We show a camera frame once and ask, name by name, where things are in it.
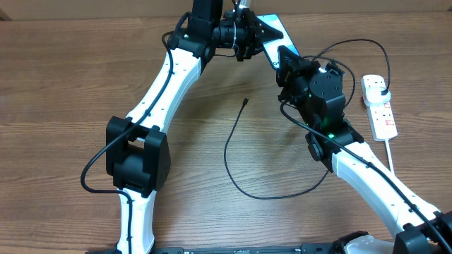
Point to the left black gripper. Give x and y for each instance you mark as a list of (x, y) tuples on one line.
[(253, 34)]

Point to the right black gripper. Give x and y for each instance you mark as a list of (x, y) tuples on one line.
[(294, 70)]

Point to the blue Samsung Galaxy smartphone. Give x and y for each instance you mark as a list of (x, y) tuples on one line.
[(271, 47)]

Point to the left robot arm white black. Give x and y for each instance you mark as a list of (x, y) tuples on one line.
[(137, 151)]

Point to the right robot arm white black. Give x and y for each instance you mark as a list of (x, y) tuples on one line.
[(415, 225)]

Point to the white charger plug adapter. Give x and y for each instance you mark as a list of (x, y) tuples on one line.
[(373, 96)]

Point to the white power strip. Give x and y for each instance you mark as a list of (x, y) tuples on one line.
[(381, 119)]

